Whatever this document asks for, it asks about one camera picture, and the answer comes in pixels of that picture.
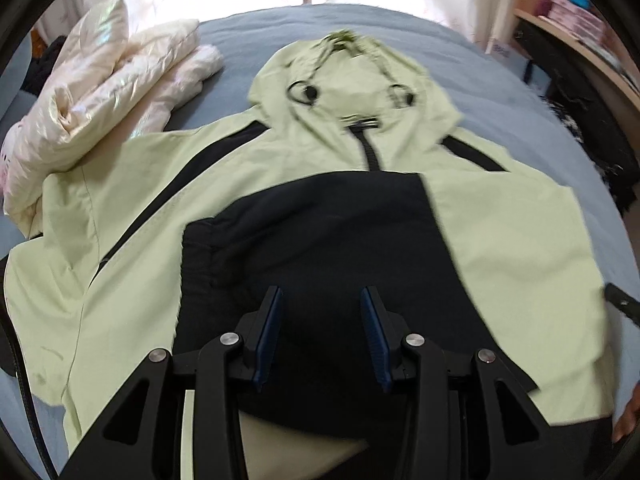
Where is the black cable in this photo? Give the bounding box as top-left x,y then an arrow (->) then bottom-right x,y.
0,255 -> 58,480

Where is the wooden desk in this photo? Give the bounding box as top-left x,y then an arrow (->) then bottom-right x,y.
515,7 -> 640,126

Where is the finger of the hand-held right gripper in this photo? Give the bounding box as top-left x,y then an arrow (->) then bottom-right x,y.
604,282 -> 640,328

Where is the white puffer jacket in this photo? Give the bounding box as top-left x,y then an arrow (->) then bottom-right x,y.
0,0 -> 226,236

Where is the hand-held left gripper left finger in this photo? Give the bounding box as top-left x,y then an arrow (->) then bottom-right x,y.
60,285 -> 286,480

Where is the person's right hand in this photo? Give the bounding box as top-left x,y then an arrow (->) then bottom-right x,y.
612,385 -> 640,456

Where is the large blue-grey pillow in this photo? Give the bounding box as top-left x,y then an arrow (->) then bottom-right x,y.
0,45 -> 36,131

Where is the black and white patterned cloth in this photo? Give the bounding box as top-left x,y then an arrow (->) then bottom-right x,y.
545,95 -> 640,211

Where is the stack of pink boxes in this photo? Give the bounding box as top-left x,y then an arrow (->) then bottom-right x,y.
545,0 -> 608,41

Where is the black bag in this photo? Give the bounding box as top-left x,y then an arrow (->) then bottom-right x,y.
515,15 -> 631,161

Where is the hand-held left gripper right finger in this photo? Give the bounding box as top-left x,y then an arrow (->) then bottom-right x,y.
360,285 -> 583,480

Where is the green and black hooded jacket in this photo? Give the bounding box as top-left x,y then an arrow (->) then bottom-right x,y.
2,27 -> 618,480

